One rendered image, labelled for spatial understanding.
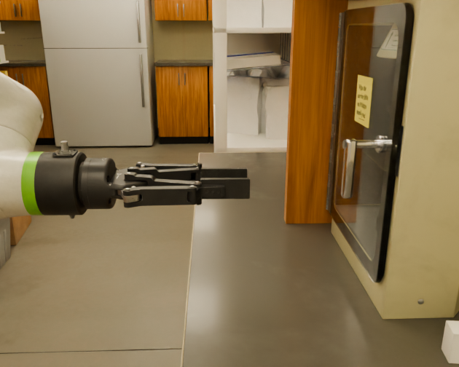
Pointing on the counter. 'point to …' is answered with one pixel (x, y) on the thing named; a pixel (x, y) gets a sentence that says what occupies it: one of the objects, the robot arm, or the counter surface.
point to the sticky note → (363, 100)
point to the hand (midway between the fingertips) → (226, 183)
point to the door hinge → (334, 108)
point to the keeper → (399, 151)
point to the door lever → (350, 145)
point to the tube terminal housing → (430, 171)
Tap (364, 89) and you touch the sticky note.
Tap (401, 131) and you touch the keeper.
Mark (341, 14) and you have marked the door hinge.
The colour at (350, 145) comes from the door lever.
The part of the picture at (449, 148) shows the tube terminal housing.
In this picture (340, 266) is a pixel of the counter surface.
